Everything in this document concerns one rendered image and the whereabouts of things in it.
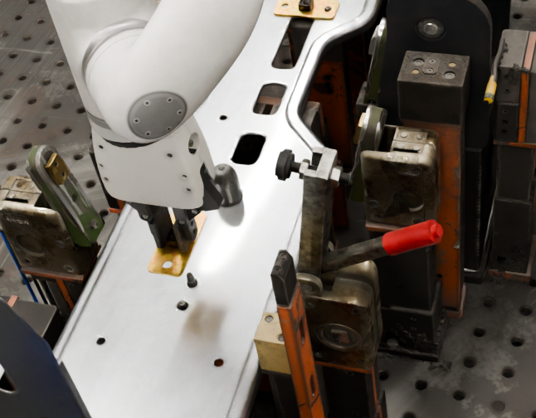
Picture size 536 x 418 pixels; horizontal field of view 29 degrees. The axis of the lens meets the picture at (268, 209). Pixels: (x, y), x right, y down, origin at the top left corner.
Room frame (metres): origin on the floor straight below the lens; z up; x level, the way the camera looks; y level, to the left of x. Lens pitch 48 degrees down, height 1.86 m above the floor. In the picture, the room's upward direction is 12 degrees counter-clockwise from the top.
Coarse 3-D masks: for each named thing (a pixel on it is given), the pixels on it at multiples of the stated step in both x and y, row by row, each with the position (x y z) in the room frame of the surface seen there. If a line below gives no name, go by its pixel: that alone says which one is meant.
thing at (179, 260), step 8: (200, 216) 0.72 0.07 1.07; (200, 224) 0.71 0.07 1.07; (168, 232) 0.70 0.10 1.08; (200, 232) 0.70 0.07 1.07; (168, 240) 0.69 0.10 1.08; (168, 248) 0.69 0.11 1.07; (176, 248) 0.69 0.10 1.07; (192, 248) 0.68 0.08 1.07; (152, 256) 0.68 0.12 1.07; (160, 256) 0.68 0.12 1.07; (168, 256) 0.68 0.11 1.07; (176, 256) 0.68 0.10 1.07; (184, 256) 0.67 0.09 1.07; (152, 264) 0.67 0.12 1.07; (160, 264) 0.67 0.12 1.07; (176, 264) 0.67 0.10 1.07; (184, 264) 0.66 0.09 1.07; (152, 272) 0.66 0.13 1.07; (160, 272) 0.66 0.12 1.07; (168, 272) 0.66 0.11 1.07; (176, 272) 0.66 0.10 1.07
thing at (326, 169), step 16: (288, 160) 0.64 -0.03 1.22; (304, 160) 0.64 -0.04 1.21; (320, 160) 0.63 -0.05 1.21; (336, 160) 0.64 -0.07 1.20; (288, 176) 0.63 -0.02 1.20; (304, 176) 0.61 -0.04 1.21; (320, 176) 0.61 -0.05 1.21; (336, 176) 0.62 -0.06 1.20; (304, 192) 0.62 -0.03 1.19; (320, 192) 0.61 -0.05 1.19; (304, 208) 0.62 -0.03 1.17; (320, 208) 0.61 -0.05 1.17; (304, 224) 0.62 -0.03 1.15; (320, 224) 0.61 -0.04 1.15; (304, 240) 0.62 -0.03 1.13; (320, 240) 0.61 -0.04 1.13; (304, 256) 0.62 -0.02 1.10; (320, 256) 0.61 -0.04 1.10; (304, 272) 0.62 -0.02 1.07; (320, 272) 0.62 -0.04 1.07
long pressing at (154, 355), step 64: (256, 64) 1.03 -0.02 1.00; (320, 64) 1.01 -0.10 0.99; (256, 128) 0.91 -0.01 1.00; (256, 192) 0.81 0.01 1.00; (128, 256) 0.75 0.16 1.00; (192, 256) 0.73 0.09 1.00; (256, 256) 0.71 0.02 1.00; (128, 320) 0.66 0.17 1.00; (192, 320) 0.65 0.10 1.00; (256, 320) 0.63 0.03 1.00; (128, 384) 0.59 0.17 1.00; (192, 384) 0.57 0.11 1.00; (256, 384) 0.56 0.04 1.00
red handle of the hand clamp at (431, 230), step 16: (416, 224) 0.60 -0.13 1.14; (432, 224) 0.59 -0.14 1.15; (368, 240) 0.62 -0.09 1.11; (384, 240) 0.60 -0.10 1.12; (400, 240) 0.59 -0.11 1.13; (416, 240) 0.58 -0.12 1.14; (432, 240) 0.58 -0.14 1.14; (336, 256) 0.62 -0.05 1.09; (352, 256) 0.61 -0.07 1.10; (368, 256) 0.60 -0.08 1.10
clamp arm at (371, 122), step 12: (372, 108) 0.79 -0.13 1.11; (360, 120) 0.79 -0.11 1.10; (372, 120) 0.78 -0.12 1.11; (384, 120) 0.78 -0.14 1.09; (360, 132) 0.78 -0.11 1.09; (372, 132) 0.77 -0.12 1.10; (360, 144) 0.77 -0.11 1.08; (372, 144) 0.77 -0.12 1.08; (360, 168) 0.78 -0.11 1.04; (360, 180) 0.78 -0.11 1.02; (348, 192) 0.78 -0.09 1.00; (360, 192) 0.78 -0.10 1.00
